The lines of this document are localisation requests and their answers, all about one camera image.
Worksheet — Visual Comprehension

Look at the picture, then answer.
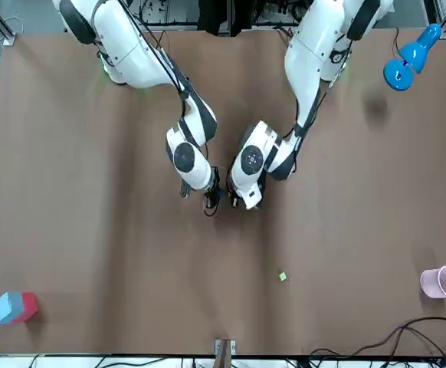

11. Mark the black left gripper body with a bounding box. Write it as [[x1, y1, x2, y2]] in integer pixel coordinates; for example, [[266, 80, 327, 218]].
[[226, 182, 247, 210]]

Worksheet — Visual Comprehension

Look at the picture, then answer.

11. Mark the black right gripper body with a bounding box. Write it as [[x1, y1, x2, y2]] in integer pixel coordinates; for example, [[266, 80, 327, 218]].
[[206, 167, 224, 197]]

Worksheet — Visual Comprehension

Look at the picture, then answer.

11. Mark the red foam cube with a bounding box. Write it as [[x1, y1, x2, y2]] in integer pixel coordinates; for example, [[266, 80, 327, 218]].
[[10, 291, 41, 324]]

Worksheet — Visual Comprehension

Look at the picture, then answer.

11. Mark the light blue foam cube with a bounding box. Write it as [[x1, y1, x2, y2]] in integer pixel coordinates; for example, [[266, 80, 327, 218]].
[[0, 291, 25, 326]]

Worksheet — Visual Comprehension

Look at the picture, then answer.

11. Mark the person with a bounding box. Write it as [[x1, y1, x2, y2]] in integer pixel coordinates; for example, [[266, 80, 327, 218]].
[[197, 0, 255, 38]]

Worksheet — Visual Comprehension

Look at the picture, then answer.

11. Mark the pink plastic cup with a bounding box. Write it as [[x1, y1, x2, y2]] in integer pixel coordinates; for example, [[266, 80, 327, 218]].
[[419, 264, 446, 301]]

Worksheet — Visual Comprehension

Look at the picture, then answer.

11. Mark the blue desk lamp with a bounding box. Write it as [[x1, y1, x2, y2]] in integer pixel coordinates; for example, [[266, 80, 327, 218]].
[[382, 22, 444, 93]]

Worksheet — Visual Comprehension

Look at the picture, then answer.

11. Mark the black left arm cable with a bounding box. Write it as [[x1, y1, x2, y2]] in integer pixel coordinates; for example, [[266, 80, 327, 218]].
[[284, 86, 327, 146]]

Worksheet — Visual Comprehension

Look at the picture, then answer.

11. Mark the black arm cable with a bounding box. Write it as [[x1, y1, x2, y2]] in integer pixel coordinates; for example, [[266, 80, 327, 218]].
[[284, 86, 327, 146], [92, 0, 195, 120]]

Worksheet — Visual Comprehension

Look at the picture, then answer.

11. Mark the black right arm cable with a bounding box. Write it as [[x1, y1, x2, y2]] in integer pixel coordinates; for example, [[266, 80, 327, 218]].
[[92, 0, 195, 120]]

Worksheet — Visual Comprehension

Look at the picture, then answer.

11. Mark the aluminium post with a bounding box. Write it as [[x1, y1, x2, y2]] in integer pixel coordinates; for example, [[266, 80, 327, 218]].
[[214, 338, 237, 368]]

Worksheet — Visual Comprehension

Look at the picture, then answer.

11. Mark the long black cable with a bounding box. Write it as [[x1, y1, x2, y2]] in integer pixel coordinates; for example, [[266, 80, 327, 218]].
[[309, 316, 446, 361]]

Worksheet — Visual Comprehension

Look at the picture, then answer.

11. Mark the black lamp cable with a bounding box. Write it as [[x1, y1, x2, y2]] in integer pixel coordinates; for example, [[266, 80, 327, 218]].
[[391, 26, 403, 59]]

